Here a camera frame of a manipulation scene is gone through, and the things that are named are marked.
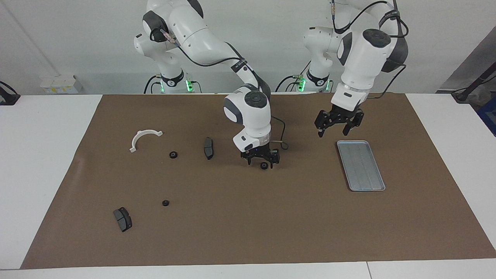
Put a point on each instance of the blue crate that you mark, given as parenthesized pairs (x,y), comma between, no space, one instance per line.
(489,116)

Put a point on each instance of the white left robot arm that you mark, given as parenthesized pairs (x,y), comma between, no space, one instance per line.
(360,58)

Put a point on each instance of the dark curved brake pad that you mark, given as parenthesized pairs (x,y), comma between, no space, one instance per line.
(208,148)

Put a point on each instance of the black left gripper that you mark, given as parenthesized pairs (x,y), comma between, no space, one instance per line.
(339,116)

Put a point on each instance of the grey slotted brake pad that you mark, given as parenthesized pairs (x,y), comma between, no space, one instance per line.
(123,220)

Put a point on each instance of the white curved plastic bracket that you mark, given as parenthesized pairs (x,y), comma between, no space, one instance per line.
(146,132)

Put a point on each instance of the black stand foot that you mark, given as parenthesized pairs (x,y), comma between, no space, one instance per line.
(463,95)

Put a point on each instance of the black table clamp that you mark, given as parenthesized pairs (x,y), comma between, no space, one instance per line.
(6,99)

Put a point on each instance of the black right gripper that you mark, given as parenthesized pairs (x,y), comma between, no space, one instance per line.
(260,153)

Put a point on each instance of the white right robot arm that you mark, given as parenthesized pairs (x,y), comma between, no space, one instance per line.
(201,35)

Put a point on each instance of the silver metal tray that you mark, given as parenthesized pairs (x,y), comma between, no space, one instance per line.
(360,166)

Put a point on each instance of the brown table mat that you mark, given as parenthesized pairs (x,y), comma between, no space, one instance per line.
(248,217)

